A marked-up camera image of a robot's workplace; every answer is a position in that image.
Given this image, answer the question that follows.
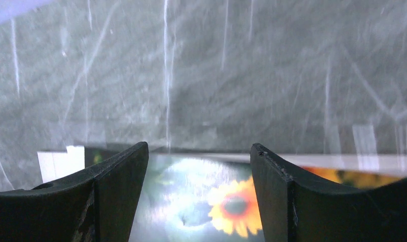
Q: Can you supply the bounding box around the sunflower photo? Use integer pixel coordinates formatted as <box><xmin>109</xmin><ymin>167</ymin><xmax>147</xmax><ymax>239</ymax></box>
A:
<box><xmin>84</xmin><ymin>147</ymin><xmax>404</xmax><ymax>242</ymax></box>

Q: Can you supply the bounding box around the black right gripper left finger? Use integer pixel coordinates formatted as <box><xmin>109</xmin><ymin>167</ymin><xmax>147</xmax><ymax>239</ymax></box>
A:
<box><xmin>0</xmin><ymin>142</ymin><xmax>149</xmax><ymax>241</ymax></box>

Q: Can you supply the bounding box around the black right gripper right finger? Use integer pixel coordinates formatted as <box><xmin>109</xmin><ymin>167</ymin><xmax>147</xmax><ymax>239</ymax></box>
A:
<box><xmin>250</xmin><ymin>143</ymin><xmax>407</xmax><ymax>241</ymax></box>

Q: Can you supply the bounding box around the white mat backing board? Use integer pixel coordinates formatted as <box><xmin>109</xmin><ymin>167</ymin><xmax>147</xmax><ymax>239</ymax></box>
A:
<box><xmin>37</xmin><ymin>146</ymin><xmax>85</xmax><ymax>183</ymax></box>

